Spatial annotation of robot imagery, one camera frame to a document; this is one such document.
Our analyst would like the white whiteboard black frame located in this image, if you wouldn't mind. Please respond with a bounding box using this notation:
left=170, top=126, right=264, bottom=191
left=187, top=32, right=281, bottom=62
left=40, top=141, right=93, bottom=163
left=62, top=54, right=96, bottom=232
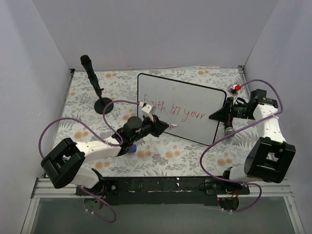
left=137, top=73, right=227, bottom=146

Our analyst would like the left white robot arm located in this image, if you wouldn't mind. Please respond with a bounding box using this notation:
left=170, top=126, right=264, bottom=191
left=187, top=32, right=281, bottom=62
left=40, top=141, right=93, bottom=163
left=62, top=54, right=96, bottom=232
left=41, top=115, right=170, bottom=195

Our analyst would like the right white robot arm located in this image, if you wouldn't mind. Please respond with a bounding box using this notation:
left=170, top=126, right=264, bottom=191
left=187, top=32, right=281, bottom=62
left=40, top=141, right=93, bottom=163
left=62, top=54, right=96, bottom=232
left=204, top=89, right=295, bottom=194

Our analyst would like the black silver microphone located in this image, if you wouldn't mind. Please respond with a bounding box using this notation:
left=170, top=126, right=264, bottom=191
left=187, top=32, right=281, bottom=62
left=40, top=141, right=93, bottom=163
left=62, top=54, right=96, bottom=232
left=224, top=121, right=235, bottom=136

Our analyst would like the purple foam microphone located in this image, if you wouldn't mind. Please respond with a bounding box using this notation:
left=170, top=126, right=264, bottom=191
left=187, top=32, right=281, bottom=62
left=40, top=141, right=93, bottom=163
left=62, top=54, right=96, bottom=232
left=128, top=144, right=137, bottom=154

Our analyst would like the black round microphone stand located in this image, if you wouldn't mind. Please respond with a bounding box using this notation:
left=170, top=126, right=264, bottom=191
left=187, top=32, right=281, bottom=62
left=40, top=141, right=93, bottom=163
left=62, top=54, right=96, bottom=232
left=94, top=88, right=113, bottom=115

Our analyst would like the floral patterned table mat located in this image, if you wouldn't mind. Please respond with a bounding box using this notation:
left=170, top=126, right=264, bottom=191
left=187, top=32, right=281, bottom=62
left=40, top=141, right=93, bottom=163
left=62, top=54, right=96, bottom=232
left=54, top=70, right=259, bottom=176

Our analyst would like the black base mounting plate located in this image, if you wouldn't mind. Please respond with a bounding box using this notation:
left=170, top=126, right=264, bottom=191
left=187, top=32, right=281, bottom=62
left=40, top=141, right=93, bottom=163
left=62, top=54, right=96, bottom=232
left=76, top=176, right=250, bottom=206

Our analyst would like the black microphone on stand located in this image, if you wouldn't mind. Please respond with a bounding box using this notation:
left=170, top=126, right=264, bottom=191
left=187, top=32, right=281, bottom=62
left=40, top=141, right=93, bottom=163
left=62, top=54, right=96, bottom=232
left=80, top=55, right=102, bottom=97

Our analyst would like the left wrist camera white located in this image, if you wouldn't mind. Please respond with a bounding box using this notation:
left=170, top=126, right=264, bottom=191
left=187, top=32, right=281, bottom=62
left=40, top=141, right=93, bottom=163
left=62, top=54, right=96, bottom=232
left=139, top=102, right=156, bottom=121

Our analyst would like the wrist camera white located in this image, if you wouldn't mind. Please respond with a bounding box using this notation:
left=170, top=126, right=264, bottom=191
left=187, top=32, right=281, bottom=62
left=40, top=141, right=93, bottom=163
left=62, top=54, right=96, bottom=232
left=227, top=84, right=241, bottom=97
left=139, top=102, right=156, bottom=121

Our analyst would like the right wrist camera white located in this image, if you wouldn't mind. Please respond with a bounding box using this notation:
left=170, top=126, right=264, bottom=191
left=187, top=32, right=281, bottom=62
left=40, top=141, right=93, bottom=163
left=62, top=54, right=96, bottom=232
left=227, top=84, right=241, bottom=97

